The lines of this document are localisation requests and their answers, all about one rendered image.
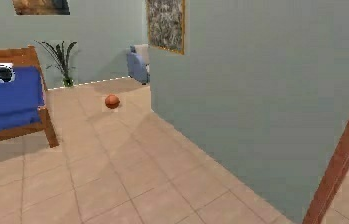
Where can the green house plant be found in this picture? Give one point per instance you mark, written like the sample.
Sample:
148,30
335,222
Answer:
62,60

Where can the black and white round object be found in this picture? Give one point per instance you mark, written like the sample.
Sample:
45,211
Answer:
4,73

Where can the gold framed grey picture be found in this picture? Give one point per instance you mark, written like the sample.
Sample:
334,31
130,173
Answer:
166,25

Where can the wooden bed with blue cover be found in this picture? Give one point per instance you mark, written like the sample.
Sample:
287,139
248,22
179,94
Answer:
8,96

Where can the orange basketball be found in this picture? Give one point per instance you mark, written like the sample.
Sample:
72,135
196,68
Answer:
112,101

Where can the brown and dark framed picture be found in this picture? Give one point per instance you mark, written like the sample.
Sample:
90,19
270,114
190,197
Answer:
42,6

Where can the blue armchair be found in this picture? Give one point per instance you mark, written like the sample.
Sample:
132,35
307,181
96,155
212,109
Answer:
138,65

